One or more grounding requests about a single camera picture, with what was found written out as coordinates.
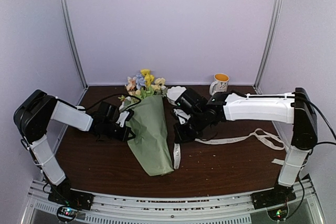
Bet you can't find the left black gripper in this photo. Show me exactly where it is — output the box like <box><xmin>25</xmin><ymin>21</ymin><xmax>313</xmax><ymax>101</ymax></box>
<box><xmin>103</xmin><ymin>121</ymin><xmax>135</xmax><ymax>143</ymax></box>

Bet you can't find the green and pink wrapping paper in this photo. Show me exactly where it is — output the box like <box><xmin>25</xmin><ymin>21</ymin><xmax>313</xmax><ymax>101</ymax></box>
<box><xmin>126</xmin><ymin>95</ymin><xmax>174</xmax><ymax>176</ymax></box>

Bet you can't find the white patterned mug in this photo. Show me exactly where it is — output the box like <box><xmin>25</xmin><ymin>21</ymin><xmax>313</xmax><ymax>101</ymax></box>
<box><xmin>209</xmin><ymin>73</ymin><xmax>229</xmax><ymax>95</ymax></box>

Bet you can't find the peach flower stem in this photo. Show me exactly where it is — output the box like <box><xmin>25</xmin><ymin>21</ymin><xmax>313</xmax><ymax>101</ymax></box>
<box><xmin>125</xmin><ymin>77</ymin><xmax>137</xmax><ymax>95</ymax></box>

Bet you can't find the cream yellow rose stem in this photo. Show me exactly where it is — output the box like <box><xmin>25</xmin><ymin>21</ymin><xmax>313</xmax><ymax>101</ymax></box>
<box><xmin>152</xmin><ymin>78</ymin><xmax>168</xmax><ymax>96</ymax></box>

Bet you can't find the bright yellow flower stem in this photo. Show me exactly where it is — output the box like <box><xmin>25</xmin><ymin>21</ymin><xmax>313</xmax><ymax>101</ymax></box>
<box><xmin>140</xmin><ymin>69</ymin><xmax>154</xmax><ymax>90</ymax></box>

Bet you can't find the white printed ribbon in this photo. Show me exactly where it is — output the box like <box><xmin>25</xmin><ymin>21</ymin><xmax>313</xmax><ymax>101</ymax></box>
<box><xmin>173</xmin><ymin>128</ymin><xmax>289</xmax><ymax>169</ymax></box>

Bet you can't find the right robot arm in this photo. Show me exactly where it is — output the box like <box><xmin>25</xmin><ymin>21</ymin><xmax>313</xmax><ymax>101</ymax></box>
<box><xmin>167</xmin><ymin>86</ymin><xmax>318</xmax><ymax>204</ymax></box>

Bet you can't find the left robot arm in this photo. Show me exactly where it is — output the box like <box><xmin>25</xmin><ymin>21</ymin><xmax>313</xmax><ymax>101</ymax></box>
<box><xmin>13</xmin><ymin>89</ymin><xmax>135</xmax><ymax>186</ymax></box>

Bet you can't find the white fluted dish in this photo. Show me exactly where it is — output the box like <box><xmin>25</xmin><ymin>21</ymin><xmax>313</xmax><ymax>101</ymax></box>
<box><xmin>166</xmin><ymin>86</ymin><xmax>186</xmax><ymax>105</ymax></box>

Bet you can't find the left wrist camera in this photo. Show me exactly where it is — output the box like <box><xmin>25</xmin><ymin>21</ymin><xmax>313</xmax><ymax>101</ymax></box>
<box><xmin>116</xmin><ymin>109</ymin><xmax>134</xmax><ymax>127</ymax></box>

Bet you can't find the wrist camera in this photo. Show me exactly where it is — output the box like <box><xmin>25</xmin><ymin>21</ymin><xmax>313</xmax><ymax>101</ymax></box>
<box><xmin>173</xmin><ymin>109</ymin><xmax>190</xmax><ymax>125</ymax></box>
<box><xmin>116</xmin><ymin>109</ymin><xmax>134</xmax><ymax>127</ymax></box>

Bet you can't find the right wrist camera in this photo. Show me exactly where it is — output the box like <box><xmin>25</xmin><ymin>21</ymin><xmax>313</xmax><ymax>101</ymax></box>
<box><xmin>173</xmin><ymin>109</ymin><xmax>190</xmax><ymax>125</ymax></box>

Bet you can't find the left black cable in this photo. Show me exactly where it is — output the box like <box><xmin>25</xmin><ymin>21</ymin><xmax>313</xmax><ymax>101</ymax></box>
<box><xmin>83</xmin><ymin>93</ymin><xmax>142</xmax><ymax>114</ymax></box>

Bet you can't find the black cable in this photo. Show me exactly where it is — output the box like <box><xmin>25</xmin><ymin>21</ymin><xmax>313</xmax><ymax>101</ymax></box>
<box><xmin>293</xmin><ymin>91</ymin><xmax>336</xmax><ymax>147</ymax></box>
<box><xmin>83</xmin><ymin>93</ymin><xmax>142</xmax><ymax>114</ymax></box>

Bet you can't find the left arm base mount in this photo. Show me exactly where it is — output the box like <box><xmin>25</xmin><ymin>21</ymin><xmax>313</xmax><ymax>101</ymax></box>
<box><xmin>47</xmin><ymin>176</ymin><xmax>94</xmax><ymax>210</ymax></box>

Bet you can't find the right black cable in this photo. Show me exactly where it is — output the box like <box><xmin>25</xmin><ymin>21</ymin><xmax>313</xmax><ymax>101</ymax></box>
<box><xmin>293</xmin><ymin>91</ymin><xmax>336</xmax><ymax>147</ymax></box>

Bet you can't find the right aluminium frame post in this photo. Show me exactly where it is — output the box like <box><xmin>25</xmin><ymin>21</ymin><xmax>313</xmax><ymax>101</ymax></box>
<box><xmin>253</xmin><ymin>0</ymin><xmax>283</xmax><ymax>93</ymax></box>

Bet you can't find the aluminium frame post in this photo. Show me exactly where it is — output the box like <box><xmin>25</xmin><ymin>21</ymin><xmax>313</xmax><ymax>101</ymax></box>
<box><xmin>253</xmin><ymin>0</ymin><xmax>283</xmax><ymax>93</ymax></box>
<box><xmin>60</xmin><ymin>0</ymin><xmax>88</xmax><ymax>89</ymax></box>

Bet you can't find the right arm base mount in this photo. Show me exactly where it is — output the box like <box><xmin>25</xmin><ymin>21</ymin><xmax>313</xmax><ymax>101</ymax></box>
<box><xmin>251</xmin><ymin>183</ymin><xmax>296</xmax><ymax>210</ymax></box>

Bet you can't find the aluminium front rail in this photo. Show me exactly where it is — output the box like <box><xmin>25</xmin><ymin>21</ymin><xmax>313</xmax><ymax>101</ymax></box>
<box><xmin>23</xmin><ymin>179</ymin><xmax>326</xmax><ymax>224</ymax></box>

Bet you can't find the left aluminium frame post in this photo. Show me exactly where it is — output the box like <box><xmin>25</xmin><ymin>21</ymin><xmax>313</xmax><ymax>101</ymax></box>
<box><xmin>60</xmin><ymin>0</ymin><xmax>88</xmax><ymax>89</ymax></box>

